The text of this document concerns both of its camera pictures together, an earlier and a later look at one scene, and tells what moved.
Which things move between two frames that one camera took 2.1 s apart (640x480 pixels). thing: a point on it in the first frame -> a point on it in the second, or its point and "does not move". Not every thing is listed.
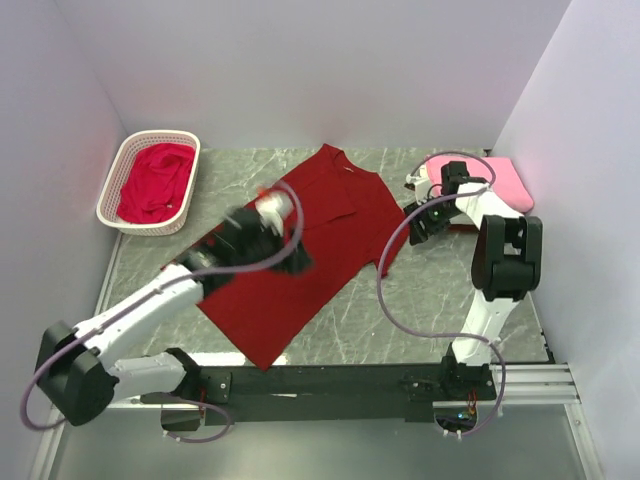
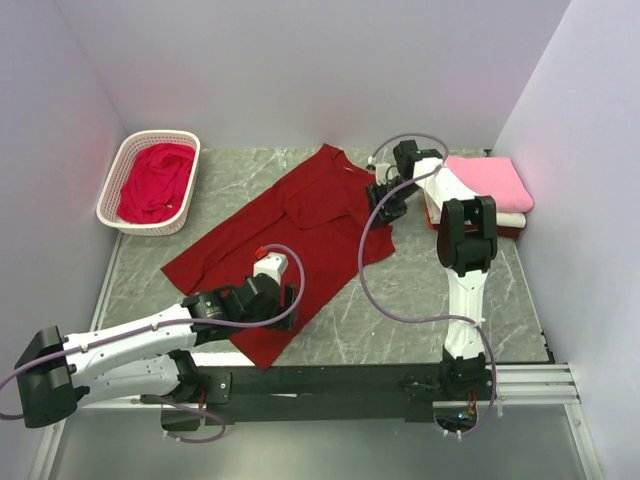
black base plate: (238, 395) does not move
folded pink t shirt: (503, 178) does not move
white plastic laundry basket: (150, 187) does not move
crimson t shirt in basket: (155, 182) does not move
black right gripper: (416, 234) -> (391, 212)
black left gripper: (296, 262) -> (289, 298)
